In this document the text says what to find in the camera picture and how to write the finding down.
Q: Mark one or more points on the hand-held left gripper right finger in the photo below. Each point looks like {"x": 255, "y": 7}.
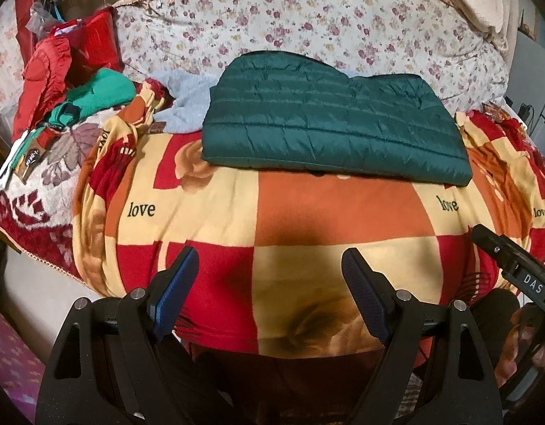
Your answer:
{"x": 365, "y": 292}

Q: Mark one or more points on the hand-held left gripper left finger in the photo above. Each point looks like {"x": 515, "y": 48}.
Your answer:
{"x": 177, "y": 287}

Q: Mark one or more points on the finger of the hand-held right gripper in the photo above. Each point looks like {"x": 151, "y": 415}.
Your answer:
{"x": 487, "y": 241}

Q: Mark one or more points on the green puffer jacket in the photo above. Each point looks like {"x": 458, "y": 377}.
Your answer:
{"x": 325, "y": 124}

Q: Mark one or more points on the orange red checkered blanket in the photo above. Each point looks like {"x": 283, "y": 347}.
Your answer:
{"x": 299, "y": 212}

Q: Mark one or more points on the black power adapter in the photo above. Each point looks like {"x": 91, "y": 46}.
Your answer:
{"x": 526, "y": 110}

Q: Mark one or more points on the white mattress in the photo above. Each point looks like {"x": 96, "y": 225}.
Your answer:
{"x": 33, "y": 283}

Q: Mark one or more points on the grey cabinet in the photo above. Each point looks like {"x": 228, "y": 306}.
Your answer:
{"x": 538, "y": 79}

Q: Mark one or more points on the maroon white floral blanket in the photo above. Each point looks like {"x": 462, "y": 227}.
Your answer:
{"x": 64, "y": 150}

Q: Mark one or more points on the purple floral mat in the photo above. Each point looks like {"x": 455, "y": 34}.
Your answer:
{"x": 11, "y": 354}

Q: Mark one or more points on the light blue towel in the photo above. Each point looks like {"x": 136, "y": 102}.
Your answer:
{"x": 184, "y": 106}

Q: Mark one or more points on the brown tag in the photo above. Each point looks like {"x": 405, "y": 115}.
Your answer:
{"x": 33, "y": 164}

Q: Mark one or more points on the white cloth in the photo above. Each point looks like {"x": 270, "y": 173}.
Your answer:
{"x": 9, "y": 168}

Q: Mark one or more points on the green cloth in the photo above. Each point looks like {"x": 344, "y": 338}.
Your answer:
{"x": 108, "y": 88}

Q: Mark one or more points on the beige curtain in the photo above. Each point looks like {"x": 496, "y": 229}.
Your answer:
{"x": 485, "y": 9}

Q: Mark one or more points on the red ruffled garment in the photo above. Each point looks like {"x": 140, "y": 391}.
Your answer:
{"x": 44, "y": 71}

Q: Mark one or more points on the floral bed sheet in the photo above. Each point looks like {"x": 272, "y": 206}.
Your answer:
{"x": 321, "y": 17}

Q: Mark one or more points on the pink floral cloth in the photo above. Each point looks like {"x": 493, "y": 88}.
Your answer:
{"x": 6, "y": 62}

